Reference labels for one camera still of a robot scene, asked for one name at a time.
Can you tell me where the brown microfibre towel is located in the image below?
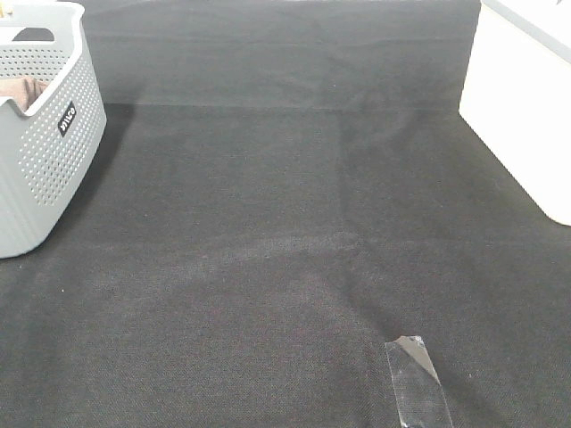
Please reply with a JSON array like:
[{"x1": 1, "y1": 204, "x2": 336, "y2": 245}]
[{"x1": 1, "y1": 76, "x2": 48, "y2": 111}]

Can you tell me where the black table cloth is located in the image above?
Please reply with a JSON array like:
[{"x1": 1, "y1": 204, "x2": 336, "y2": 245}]
[{"x1": 1, "y1": 1, "x2": 570, "y2": 427}]

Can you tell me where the clear tape strip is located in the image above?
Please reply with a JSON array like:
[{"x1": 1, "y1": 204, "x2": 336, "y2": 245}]
[{"x1": 385, "y1": 336, "x2": 453, "y2": 428}]

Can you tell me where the grey perforated laundry basket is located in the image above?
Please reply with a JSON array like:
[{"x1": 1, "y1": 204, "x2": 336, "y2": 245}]
[{"x1": 1, "y1": 1, "x2": 107, "y2": 259}]

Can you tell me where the white storage box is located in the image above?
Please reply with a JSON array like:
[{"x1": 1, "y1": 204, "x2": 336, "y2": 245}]
[{"x1": 459, "y1": 1, "x2": 570, "y2": 226}]

